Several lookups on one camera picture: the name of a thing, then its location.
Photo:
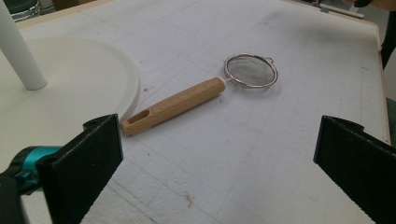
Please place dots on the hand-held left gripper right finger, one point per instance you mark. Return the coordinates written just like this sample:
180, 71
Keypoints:
358, 161

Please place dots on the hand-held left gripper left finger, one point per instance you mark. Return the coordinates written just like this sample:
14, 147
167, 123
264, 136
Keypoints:
81, 165

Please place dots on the white stand pole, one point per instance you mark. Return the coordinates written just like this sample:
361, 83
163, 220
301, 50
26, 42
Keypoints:
18, 53

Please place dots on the grey metal bar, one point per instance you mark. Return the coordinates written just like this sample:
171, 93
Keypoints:
337, 10

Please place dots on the dark round object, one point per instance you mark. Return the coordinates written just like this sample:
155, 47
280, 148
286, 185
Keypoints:
21, 6

